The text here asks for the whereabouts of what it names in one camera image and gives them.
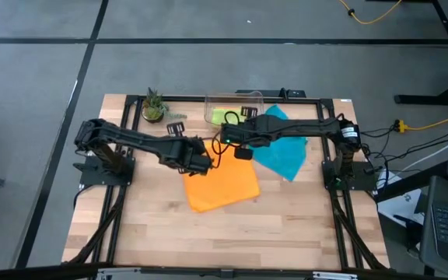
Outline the potted succulent plant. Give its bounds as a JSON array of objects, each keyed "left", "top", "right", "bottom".
[{"left": 141, "top": 87, "right": 188, "bottom": 124}]

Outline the yellow cable with plug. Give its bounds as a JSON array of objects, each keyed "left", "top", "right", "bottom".
[{"left": 394, "top": 116, "right": 448, "bottom": 133}]

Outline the white cardboard box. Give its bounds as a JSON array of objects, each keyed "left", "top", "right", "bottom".
[{"left": 377, "top": 170, "right": 423, "bottom": 226}]

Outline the yellow floor cable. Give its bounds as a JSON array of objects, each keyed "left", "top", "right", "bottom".
[{"left": 338, "top": 0, "right": 403, "bottom": 26}]

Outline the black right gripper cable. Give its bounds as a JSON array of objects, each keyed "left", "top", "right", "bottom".
[{"left": 222, "top": 110, "right": 241, "bottom": 126}]

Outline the black aluminium table frame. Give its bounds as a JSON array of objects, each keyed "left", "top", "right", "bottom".
[{"left": 66, "top": 94, "right": 388, "bottom": 273}]

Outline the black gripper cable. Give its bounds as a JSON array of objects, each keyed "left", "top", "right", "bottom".
[
  {"left": 210, "top": 134, "right": 227, "bottom": 169},
  {"left": 222, "top": 110, "right": 241, "bottom": 126}
]

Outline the white cable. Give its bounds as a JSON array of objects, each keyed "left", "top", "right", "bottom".
[{"left": 401, "top": 130, "right": 448, "bottom": 172}]

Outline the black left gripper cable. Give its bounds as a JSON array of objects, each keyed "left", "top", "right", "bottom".
[{"left": 210, "top": 134, "right": 227, "bottom": 169}]

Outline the clear plastic container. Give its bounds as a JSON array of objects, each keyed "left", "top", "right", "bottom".
[{"left": 203, "top": 91, "right": 265, "bottom": 131}]

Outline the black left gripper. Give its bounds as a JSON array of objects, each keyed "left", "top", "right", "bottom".
[{"left": 159, "top": 136, "right": 214, "bottom": 176}]

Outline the black desk crossbar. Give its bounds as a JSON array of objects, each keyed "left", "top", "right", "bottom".
[{"left": 375, "top": 161, "right": 448, "bottom": 203}]

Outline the black crossbeam with silver brackets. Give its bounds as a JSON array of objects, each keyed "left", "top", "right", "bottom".
[{"left": 0, "top": 263, "right": 429, "bottom": 280}]

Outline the black power cable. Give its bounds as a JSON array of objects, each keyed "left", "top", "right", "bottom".
[{"left": 359, "top": 118, "right": 448, "bottom": 174}]

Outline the black desk leg frame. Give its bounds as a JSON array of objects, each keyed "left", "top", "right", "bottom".
[{"left": 394, "top": 0, "right": 448, "bottom": 106}]

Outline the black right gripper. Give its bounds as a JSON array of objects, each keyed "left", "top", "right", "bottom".
[{"left": 220, "top": 115, "right": 271, "bottom": 161}]

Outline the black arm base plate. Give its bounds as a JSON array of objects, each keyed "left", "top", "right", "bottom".
[
  {"left": 72, "top": 154, "right": 136, "bottom": 187},
  {"left": 321, "top": 159, "right": 377, "bottom": 191}
]

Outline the orange microfiber towel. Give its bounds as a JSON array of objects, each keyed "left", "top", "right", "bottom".
[{"left": 183, "top": 139, "right": 262, "bottom": 214}]

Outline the teal microfiber towel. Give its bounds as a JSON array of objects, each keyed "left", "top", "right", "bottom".
[{"left": 247, "top": 103, "right": 310, "bottom": 183}]

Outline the green microfiber towel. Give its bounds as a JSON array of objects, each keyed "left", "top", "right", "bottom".
[{"left": 211, "top": 107, "right": 244, "bottom": 126}]

